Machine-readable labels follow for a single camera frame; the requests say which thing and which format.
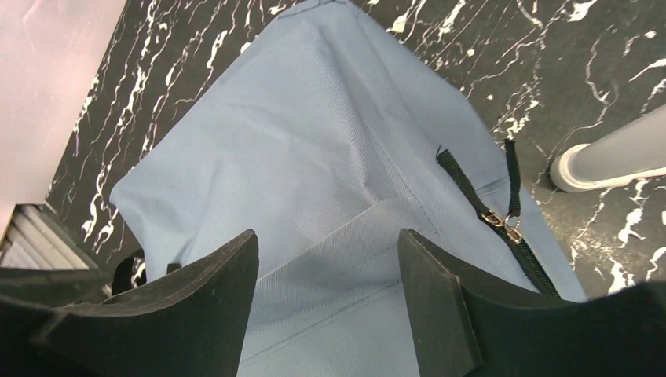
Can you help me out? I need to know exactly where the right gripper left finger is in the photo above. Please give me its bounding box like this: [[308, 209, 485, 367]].
[[1, 230, 259, 376]]

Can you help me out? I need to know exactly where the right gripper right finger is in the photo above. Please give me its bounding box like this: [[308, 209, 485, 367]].
[[397, 229, 665, 376]]

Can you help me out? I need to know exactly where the blue student backpack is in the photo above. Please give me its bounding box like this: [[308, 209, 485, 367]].
[[109, 0, 589, 377]]

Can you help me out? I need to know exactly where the white pvc pipe frame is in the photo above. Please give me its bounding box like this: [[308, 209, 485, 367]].
[[550, 105, 665, 192]]

